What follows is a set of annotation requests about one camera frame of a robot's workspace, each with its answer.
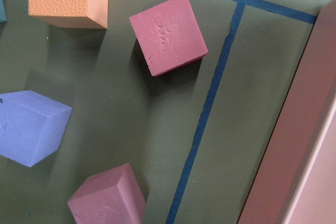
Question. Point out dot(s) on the pink plastic tray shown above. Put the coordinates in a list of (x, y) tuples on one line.
[(295, 182)]

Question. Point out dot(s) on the red foam block near tray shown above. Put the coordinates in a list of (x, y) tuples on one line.
[(169, 36)]

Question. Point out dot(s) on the red foam block inner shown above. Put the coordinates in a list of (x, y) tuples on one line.
[(113, 196)]

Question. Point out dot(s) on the light blue foam block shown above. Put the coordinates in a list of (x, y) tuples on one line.
[(3, 17)]

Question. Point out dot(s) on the purple foam block right side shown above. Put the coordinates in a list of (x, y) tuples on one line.
[(32, 126)]

